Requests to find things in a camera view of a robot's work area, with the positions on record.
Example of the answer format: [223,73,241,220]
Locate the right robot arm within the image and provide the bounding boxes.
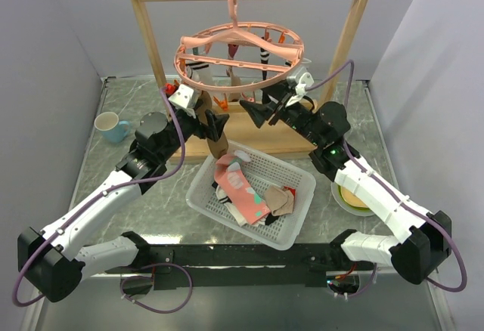
[240,84,452,284]

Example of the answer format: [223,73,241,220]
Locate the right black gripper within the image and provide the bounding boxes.
[238,79,323,147]

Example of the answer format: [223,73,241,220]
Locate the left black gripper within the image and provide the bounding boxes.
[158,100,228,162]

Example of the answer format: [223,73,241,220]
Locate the white plastic basket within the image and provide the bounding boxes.
[186,141,316,251]

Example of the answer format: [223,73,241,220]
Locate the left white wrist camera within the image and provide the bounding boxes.
[169,84,200,118]

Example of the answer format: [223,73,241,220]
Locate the pink round clip hanger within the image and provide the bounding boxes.
[174,0,305,111]

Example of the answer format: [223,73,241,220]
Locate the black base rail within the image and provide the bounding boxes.
[107,243,353,290]

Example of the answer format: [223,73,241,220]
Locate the aluminium frame rail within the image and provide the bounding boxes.
[36,242,439,279]

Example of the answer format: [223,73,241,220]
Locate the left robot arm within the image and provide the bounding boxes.
[17,110,229,302]

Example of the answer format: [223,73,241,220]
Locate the brown sock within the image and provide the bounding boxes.
[195,91,228,159]

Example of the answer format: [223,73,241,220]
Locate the light blue mug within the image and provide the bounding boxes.
[94,112,131,144]

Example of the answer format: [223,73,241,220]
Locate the pile of socks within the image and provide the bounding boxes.
[213,150,296,227]

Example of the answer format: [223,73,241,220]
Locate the wooden hanger rack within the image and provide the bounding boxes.
[127,0,374,165]

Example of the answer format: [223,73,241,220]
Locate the yellow bowl on plate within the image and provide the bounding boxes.
[330,183,374,217]

